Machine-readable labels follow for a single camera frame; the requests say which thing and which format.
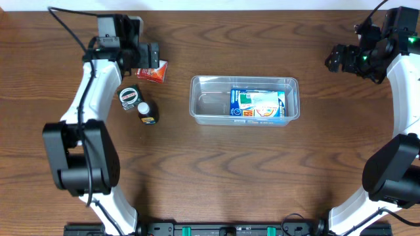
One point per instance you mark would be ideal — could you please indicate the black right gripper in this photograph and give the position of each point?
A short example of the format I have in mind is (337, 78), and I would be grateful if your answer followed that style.
(343, 58)

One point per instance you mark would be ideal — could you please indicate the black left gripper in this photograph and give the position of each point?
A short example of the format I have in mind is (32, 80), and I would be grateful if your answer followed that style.
(148, 56)

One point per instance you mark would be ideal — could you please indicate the red orange medicine box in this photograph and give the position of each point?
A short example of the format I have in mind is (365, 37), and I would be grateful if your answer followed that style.
(154, 75)

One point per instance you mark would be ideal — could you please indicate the clear plastic container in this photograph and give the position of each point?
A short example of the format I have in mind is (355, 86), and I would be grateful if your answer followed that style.
(210, 99)

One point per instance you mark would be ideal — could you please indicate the blue Kool Fever box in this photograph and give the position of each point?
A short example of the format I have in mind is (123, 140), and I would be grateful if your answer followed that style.
(236, 111)

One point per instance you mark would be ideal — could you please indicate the white green Panadol box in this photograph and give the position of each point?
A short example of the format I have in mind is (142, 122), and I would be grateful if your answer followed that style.
(258, 100)

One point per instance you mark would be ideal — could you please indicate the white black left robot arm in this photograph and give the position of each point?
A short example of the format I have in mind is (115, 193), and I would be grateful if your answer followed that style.
(82, 157)

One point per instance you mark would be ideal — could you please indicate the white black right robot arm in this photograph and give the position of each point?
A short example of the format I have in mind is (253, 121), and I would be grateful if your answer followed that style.
(390, 180)

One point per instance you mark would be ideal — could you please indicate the dark green round-logo box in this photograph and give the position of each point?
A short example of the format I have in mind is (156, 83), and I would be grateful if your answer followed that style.
(130, 97)

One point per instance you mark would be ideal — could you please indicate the dark bottle white cap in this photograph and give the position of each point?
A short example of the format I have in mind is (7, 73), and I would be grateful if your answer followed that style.
(148, 113)

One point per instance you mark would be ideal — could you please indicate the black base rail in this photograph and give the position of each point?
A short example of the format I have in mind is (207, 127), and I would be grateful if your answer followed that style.
(297, 227)

